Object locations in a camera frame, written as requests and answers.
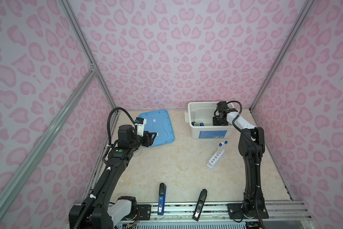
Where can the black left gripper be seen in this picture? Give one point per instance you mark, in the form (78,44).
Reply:
(147,140)

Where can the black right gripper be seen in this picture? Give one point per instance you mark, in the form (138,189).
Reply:
(215,121)

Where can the blue plastic bin lid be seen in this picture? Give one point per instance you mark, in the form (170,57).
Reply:
(159,122)

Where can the blue hexagonal cap needle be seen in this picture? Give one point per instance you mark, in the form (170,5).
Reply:
(193,118)

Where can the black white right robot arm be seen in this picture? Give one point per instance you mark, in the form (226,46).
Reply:
(251,147)

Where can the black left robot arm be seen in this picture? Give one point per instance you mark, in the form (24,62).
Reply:
(111,177)

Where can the white plastic storage bin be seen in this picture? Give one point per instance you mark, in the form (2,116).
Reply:
(204,112)

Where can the white test tube rack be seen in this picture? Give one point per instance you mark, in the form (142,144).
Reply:
(215,158)

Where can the blue black stapler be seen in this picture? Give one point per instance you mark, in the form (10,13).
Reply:
(162,198)

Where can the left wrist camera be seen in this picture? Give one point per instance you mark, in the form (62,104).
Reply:
(140,125)

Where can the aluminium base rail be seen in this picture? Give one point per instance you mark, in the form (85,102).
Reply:
(219,215)

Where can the aluminium corner frame post left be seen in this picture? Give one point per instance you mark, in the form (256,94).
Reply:
(75,25)

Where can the aluminium corner frame post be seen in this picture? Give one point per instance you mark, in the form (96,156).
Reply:
(295,29)
(75,25)

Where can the aluminium corner frame post right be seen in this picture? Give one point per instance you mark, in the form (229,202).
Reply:
(295,29)

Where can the aluminium diagonal frame bar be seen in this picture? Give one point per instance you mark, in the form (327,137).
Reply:
(19,179)

